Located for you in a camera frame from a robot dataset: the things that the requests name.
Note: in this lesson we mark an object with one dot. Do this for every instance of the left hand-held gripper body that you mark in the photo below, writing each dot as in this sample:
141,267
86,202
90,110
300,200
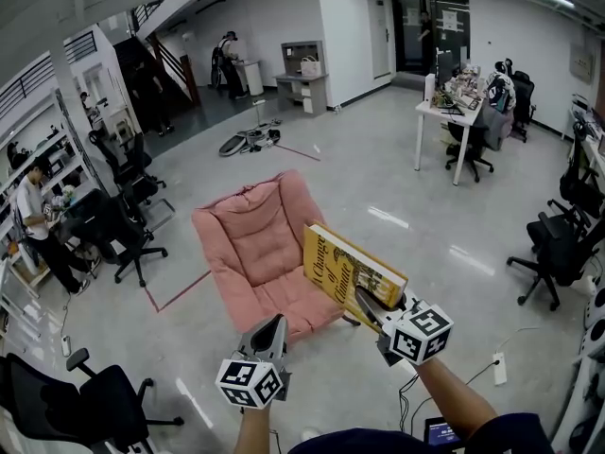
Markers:
248,383

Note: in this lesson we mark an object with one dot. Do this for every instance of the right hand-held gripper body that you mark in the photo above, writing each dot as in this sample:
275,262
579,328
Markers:
420,336

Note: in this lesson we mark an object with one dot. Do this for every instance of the yellow book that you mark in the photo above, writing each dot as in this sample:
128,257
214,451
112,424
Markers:
326,263

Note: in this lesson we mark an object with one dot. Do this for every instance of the pink cushioned lounge chair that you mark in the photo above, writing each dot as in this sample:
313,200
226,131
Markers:
250,249

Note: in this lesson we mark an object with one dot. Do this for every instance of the person's right forearm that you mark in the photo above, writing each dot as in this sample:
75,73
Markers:
449,395

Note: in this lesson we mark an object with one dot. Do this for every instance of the person's left forearm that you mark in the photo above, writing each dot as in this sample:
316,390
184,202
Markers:
257,431

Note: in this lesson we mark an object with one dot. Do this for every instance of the person's left white shoe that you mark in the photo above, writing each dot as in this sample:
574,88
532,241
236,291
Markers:
311,434

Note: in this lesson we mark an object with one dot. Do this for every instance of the white power strip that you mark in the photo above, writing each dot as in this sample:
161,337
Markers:
258,102
499,371
66,345

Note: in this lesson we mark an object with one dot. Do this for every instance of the black screen device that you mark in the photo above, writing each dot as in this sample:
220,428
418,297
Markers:
439,433

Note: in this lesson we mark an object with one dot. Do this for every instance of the angled red floor tape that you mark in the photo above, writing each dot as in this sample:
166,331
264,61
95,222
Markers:
157,309

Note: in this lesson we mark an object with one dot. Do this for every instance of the person's dark blue shirt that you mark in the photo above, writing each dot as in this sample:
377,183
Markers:
368,445

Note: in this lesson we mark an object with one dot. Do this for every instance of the black office chair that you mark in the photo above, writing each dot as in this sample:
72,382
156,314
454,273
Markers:
111,159
579,192
465,140
522,92
104,405
113,234
558,249

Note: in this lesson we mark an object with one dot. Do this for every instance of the straight red floor tape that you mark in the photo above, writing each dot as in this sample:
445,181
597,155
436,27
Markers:
298,152

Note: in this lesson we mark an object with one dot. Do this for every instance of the white storage rack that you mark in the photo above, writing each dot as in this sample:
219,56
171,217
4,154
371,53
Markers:
583,381

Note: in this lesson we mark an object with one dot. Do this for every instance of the black chair chrome sled base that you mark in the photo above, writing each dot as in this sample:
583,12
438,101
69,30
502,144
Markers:
137,192

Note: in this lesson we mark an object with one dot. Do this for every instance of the grey oval board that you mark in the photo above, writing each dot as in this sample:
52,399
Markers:
234,144

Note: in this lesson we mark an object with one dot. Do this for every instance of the white office desk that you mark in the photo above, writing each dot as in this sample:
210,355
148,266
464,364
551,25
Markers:
468,115

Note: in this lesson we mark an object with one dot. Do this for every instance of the grey jacket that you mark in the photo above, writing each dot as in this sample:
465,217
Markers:
498,126

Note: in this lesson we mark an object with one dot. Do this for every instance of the white upright box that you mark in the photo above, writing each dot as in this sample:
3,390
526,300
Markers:
429,88

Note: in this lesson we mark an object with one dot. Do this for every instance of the grey hutch desk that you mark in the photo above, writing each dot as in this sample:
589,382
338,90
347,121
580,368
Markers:
312,92

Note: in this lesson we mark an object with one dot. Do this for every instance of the pile of desk clutter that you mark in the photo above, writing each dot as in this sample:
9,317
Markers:
461,88

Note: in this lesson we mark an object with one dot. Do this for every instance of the black white patterned backpack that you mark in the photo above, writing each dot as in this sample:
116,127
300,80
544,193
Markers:
498,88

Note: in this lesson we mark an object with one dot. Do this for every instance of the black computer monitor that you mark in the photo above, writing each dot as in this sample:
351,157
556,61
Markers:
446,66

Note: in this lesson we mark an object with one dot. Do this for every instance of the white tote bag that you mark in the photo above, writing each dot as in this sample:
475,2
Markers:
311,68

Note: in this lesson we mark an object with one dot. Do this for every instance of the white round bin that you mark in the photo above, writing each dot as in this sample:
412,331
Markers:
253,78

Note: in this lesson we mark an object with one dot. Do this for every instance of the black white headphones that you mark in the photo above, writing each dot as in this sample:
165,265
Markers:
506,64

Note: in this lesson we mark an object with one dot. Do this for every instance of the white door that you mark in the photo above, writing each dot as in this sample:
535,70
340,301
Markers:
380,40

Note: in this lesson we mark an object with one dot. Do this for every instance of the white plastic stool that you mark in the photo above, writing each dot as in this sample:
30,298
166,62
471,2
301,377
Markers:
118,116

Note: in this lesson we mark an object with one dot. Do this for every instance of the white metal shelf rack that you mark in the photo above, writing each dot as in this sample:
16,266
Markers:
78,141

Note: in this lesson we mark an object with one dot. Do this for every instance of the black glass double door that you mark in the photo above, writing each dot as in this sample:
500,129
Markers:
409,31

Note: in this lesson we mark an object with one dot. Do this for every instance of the dark staircase with wooden railing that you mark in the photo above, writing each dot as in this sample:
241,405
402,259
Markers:
125,55

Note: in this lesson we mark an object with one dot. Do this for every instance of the beige wall panel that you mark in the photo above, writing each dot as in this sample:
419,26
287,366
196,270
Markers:
581,62

